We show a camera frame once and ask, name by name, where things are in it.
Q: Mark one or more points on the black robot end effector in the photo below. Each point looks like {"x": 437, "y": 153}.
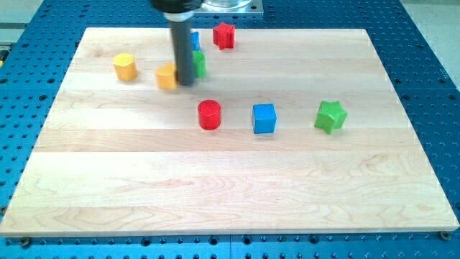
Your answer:
{"x": 177, "y": 10}

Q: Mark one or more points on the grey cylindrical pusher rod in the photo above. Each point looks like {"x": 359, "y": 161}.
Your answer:
{"x": 183, "y": 52}

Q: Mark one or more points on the green cylinder block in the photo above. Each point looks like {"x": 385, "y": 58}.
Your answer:
{"x": 200, "y": 64}

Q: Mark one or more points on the red star block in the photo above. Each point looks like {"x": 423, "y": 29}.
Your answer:
{"x": 224, "y": 36}

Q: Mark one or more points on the green star block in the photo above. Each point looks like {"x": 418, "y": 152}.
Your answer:
{"x": 330, "y": 116}

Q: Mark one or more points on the small blue block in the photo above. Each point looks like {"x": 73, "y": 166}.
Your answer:
{"x": 195, "y": 39}

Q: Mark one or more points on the yellow heart block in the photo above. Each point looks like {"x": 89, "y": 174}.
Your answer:
{"x": 166, "y": 77}

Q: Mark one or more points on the yellow hexagon block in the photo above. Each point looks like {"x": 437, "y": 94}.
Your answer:
{"x": 125, "y": 67}

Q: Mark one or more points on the red cylinder block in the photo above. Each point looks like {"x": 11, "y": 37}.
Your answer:
{"x": 209, "y": 114}

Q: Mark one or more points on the blue cube block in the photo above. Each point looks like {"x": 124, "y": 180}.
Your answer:
{"x": 263, "y": 118}

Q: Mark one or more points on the blue perforated table plate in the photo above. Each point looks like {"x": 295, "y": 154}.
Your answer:
{"x": 36, "y": 66}

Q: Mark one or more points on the wooden board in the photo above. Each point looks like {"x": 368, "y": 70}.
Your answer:
{"x": 121, "y": 158}

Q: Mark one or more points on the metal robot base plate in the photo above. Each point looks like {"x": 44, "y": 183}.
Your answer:
{"x": 219, "y": 8}

